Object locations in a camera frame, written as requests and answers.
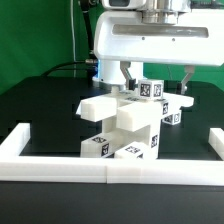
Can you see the white U-shaped obstacle frame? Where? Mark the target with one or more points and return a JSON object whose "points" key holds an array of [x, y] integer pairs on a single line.
{"points": [[16, 167]]}

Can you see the white sheet with tags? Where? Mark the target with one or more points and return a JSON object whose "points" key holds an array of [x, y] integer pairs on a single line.
{"points": [[78, 111]]}

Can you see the white tagged cube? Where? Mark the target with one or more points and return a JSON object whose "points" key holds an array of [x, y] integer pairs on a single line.
{"points": [[173, 119], [150, 88]]}

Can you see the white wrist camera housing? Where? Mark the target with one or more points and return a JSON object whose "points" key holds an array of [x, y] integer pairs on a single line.
{"points": [[123, 4]]}

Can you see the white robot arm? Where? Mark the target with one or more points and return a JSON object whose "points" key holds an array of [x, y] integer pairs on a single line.
{"points": [[154, 11]]}

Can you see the white chair seat part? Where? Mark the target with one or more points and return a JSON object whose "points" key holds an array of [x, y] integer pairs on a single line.
{"points": [[149, 135]]}

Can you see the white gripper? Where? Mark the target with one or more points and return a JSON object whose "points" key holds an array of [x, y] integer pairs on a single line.
{"points": [[197, 39]]}

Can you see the white chair back part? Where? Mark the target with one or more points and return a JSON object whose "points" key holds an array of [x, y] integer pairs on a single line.
{"points": [[132, 112]]}

